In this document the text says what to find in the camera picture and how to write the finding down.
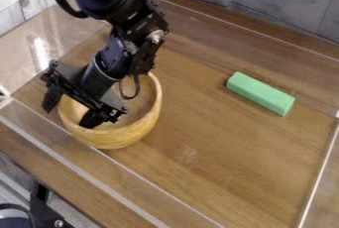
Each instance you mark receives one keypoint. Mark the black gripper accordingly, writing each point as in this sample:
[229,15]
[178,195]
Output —
[87,86]

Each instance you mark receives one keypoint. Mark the wooden bowl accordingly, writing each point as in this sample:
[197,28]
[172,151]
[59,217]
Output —
[133,126]

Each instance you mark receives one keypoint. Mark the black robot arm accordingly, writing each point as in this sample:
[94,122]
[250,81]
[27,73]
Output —
[140,29]

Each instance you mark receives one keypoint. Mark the black table clamp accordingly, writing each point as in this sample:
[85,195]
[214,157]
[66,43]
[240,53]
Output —
[39,215]

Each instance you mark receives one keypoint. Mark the green rectangular block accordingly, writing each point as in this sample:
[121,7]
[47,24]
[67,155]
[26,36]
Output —
[262,94]

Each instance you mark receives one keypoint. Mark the clear acrylic tray wall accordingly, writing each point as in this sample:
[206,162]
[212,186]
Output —
[224,164]

